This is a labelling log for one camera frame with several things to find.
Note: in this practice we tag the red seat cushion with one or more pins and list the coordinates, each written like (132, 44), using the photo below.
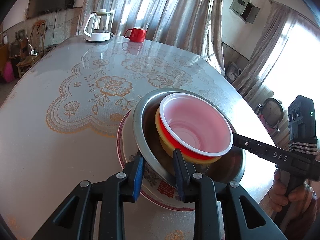
(266, 122)

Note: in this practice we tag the wide beige curtain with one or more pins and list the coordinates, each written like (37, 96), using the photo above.
(162, 10)

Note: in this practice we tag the narrow beige curtain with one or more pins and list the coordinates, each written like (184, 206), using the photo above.
(270, 50)

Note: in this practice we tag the white plate with red-blue print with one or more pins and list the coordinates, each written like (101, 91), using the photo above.
(162, 187)

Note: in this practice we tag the white power strip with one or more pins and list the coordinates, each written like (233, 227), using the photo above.
(33, 52)

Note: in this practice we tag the pink bag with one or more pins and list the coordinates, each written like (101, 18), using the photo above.
(8, 71)

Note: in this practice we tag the stainless steel bowl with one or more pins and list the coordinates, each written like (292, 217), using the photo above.
(220, 170)

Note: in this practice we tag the red plastic bowl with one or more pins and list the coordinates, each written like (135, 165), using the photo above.
(197, 132)

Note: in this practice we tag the dark round-backed chair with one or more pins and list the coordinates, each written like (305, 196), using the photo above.
(271, 108)

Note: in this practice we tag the wooden chair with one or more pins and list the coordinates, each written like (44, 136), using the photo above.
(27, 61)

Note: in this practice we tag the white glass electric kettle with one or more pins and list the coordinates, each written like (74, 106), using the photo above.
(98, 36)

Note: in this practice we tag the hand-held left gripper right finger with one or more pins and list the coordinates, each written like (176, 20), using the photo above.
(178, 172)

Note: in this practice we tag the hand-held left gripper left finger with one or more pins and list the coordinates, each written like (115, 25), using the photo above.
(138, 177)

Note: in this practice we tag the yellow plastic bowl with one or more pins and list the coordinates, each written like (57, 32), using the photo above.
(166, 145)

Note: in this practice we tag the patterned cloth bundle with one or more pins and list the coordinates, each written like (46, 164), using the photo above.
(235, 71)

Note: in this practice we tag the large pink-rimmed floral plate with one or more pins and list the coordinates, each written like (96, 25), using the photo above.
(125, 142)

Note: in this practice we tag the red mug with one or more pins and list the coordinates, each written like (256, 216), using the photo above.
(137, 35)

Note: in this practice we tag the grey wall electrical box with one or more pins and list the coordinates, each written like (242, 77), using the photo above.
(238, 3)

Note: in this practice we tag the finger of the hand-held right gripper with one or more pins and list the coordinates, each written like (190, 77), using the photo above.
(260, 150)

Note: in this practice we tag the person's right hand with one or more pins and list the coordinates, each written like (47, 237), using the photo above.
(280, 202)

